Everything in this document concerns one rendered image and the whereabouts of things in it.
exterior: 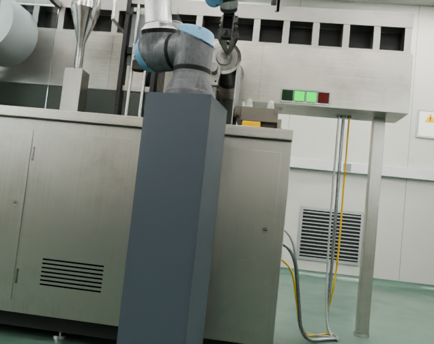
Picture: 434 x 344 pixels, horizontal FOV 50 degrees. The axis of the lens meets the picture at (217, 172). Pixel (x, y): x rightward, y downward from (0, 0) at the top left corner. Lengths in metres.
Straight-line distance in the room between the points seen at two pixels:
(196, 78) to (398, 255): 3.74
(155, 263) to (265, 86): 1.34
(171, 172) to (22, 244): 0.86
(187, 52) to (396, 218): 3.70
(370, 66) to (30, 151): 1.65
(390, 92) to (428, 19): 2.86
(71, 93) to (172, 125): 1.07
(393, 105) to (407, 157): 2.45
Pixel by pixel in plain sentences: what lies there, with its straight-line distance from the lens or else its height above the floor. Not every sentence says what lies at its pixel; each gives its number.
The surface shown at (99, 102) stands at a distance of 2.55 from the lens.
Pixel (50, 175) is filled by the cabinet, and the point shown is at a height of 0.64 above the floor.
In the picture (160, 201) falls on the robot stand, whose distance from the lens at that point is 1.31.
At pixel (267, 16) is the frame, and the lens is 2.54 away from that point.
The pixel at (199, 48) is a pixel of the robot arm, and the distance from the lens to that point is 1.42.
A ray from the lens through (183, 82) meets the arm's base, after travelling 1.38.
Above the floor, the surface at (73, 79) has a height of 1.11.
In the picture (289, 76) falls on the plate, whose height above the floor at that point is 1.29.
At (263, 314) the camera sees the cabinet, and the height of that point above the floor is 0.21.
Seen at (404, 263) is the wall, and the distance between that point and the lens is 4.87.
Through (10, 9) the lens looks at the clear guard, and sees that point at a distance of 2.38.
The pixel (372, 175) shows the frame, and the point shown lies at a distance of 2.56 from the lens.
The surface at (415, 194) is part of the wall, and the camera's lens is 4.88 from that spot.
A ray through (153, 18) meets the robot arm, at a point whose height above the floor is 1.15.
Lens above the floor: 0.59
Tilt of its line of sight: 4 degrees up
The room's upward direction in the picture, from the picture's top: 6 degrees clockwise
